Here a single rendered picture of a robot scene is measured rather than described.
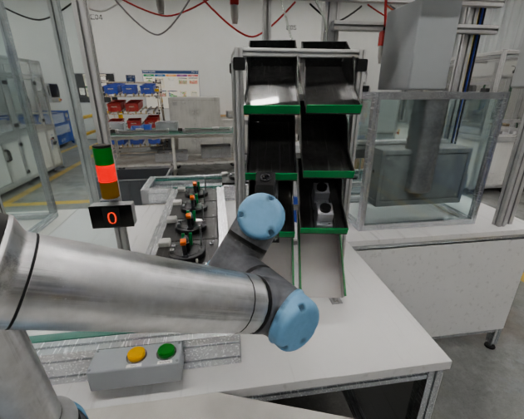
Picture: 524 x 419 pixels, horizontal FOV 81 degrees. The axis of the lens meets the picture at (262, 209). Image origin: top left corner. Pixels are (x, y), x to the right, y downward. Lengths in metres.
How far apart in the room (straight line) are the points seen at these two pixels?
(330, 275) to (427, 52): 1.18
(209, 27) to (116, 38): 2.85
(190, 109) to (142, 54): 3.87
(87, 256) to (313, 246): 0.79
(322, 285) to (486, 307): 1.52
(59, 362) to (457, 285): 1.88
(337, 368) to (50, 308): 0.79
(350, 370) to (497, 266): 1.42
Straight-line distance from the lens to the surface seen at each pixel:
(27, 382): 0.51
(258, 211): 0.48
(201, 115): 8.13
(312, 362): 0.96
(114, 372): 0.88
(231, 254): 0.50
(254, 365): 0.95
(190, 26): 11.47
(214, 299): 0.34
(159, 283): 0.31
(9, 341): 0.47
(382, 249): 1.71
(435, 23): 1.80
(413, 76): 1.74
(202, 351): 0.91
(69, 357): 0.97
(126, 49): 11.65
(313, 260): 0.98
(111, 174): 1.00
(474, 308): 2.30
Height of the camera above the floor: 1.56
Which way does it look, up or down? 21 degrees down
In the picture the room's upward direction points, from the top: straight up
